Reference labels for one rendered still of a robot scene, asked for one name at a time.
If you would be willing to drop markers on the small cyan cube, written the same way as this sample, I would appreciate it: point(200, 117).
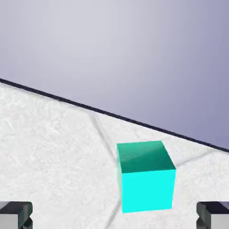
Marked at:
point(146, 186)

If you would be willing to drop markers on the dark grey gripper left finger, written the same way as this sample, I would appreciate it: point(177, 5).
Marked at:
point(14, 212)

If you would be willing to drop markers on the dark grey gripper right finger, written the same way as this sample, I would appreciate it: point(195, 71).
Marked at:
point(214, 212)

